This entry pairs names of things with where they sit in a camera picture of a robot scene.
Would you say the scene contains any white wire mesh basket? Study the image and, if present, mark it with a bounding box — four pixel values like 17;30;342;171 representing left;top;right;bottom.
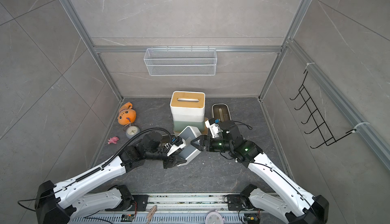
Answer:
144;48;217;76

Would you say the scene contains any small grey alarm clock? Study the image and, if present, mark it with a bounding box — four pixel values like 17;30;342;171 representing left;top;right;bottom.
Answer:
126;126;140;139

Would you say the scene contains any small bamboo lid tissue box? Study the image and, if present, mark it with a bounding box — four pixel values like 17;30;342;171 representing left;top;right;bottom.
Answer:
172;113;205;122

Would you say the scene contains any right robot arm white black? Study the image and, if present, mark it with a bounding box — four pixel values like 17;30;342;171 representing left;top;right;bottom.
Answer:
191;118;329;224

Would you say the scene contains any grey lid white tissue box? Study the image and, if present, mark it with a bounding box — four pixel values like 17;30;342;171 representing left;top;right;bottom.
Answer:
178;126;201;167

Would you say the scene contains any cream box dark lid back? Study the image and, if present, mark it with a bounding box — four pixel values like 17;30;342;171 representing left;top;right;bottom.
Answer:
212;103;231;122

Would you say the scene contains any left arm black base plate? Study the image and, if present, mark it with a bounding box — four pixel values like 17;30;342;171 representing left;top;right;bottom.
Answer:
128;194;149;212

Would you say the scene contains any pink round object front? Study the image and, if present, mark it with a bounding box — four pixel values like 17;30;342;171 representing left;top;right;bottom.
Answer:
205;211;224;224

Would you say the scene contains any large bamboo lid tissue box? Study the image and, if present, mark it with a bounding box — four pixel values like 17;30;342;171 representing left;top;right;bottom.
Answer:
201;127;209;135

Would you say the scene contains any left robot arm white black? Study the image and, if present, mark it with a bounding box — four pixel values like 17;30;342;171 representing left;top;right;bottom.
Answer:
35;128;186;224

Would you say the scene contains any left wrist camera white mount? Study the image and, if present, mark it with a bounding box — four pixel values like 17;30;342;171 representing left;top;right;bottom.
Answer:
166;136;186;157

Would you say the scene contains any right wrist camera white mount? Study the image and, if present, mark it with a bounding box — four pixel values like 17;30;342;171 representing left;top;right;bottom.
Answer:
205;118;221;138

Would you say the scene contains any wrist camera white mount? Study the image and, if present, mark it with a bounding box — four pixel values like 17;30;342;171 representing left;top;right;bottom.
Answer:
205;118;221;138
166;136;186;157

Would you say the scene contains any orange plush toy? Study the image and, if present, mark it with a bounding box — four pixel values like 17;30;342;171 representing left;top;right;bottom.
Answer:
117;102;137;126

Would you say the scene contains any small circuit board front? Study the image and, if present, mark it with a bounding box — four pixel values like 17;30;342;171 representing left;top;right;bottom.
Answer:
120;214;136;223

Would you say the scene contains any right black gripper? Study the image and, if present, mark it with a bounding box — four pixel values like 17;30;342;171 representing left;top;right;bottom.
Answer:
192;135;234;153

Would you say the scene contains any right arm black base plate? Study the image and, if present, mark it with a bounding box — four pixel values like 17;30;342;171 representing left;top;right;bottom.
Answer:
224;194;244;211

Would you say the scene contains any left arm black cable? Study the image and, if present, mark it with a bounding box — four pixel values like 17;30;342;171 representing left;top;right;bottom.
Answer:
76;128;174;182

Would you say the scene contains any small pink toy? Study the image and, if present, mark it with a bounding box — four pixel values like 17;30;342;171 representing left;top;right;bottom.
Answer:
108;136;119;144

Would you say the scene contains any wooden brush handle front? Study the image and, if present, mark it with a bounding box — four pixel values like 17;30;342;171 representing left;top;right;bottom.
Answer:
146;205;157;224

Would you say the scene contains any black wire hook rack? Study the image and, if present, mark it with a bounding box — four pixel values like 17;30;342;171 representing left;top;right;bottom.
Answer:
289;69;357;149

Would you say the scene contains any green tissue box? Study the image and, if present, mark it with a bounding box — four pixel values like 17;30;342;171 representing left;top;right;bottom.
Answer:
173;120;205;132

